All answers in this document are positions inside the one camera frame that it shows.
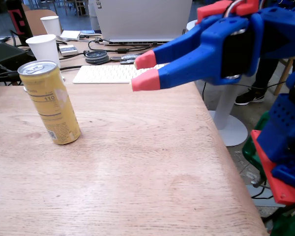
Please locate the black sneaker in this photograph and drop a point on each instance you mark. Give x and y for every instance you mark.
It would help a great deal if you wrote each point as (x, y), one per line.
(250, 97)

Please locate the silver laptop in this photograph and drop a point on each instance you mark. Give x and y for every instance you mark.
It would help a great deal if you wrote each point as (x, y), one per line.
(142, 19)

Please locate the dark trouser leg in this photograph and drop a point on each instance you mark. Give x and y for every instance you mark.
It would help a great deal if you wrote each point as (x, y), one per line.
(264, 73)

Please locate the round black disc stack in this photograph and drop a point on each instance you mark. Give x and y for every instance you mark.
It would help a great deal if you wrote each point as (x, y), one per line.
(97, 57)

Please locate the white paper cup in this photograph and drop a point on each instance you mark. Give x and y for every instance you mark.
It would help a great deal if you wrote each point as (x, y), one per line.
(51, 25)
(44, 49)

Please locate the white table pedestal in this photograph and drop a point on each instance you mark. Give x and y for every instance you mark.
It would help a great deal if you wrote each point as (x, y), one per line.
(227, 118)

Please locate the yellow drink can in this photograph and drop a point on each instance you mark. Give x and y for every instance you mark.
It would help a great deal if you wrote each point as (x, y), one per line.
(54, 110)

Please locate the white keyboard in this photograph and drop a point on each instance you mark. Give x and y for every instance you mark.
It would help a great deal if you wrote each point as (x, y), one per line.
(105, 73)

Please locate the white flat box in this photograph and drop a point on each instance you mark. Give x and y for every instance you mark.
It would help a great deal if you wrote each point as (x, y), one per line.
(70, 35)

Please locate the small silver box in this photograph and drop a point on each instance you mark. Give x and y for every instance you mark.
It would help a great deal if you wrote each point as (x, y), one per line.
(68, 50)

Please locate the wooden chair leg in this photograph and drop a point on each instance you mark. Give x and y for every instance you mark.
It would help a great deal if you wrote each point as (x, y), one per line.
(284, 76)

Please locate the red robot base plate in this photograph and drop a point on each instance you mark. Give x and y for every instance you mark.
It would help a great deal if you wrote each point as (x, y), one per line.
(273, 179)

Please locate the black dock box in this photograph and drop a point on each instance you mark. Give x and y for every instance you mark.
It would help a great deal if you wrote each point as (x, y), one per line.
(5, 54)

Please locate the black bottle red letter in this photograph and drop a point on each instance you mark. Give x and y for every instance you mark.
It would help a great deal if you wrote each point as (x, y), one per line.
(18, 17)

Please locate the red camera mount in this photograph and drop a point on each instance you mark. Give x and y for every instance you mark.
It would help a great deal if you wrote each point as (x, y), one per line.
(211, 9)

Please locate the green table clamp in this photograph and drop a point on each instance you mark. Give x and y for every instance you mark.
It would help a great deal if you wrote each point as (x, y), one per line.
(252, 152)
(288, 226)

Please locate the grey crumpled pouch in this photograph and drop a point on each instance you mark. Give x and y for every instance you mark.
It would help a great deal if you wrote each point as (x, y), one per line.
(129, 59)

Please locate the blue gripper finger with pink tip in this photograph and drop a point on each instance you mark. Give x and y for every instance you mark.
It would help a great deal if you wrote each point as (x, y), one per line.
(172, 50)
(186, 71)

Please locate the wooden chair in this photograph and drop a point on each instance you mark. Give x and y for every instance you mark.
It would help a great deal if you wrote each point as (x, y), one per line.
(34, 20)

